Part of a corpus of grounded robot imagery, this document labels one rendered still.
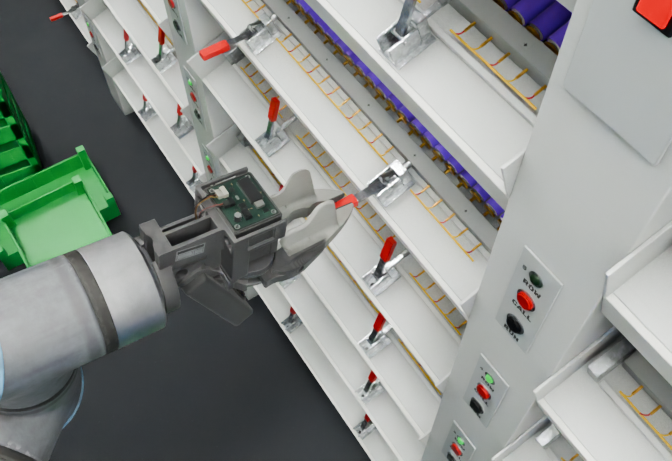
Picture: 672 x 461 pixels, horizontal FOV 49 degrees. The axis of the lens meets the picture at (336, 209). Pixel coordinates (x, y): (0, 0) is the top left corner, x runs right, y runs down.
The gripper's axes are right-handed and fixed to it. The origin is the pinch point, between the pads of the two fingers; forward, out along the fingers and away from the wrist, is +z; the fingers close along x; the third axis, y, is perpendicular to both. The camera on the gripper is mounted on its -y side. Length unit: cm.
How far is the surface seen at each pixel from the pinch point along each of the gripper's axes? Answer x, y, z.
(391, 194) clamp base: -1.0, -0.1, 6.3
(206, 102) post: 45, -27, 9
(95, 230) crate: 79, -94, -2
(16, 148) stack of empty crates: 107, -87, -10
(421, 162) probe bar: -1.1, 3.5, 9.2
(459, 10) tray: -1.0, 22.3, 7.7
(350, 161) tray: 5.6, -1.2, 5.9
